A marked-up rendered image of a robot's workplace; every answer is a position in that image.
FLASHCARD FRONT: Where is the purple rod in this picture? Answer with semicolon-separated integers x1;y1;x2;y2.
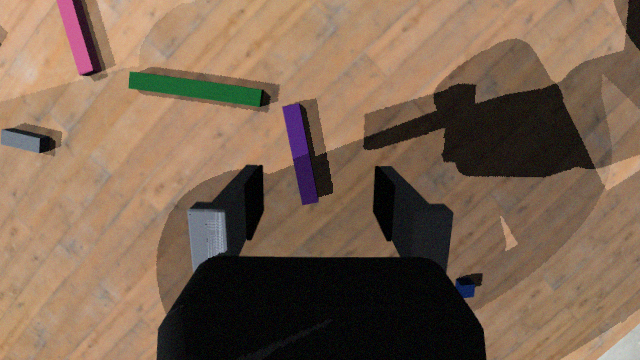
282;103;319;205

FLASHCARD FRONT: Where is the dark green rod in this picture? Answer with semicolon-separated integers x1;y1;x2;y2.
129;72;264;107

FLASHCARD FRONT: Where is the pink rod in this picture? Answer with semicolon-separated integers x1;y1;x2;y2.
57;0;102;76

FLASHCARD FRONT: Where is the grey rectangular block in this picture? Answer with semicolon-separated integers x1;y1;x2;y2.
1;128;50;153

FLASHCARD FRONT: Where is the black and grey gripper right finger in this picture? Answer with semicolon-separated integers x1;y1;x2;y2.
373;166;454;273

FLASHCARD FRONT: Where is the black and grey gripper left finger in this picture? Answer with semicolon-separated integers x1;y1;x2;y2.
187;165;264;274

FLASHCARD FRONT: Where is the small blue cube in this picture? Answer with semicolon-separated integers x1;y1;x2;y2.
455;277;475;298

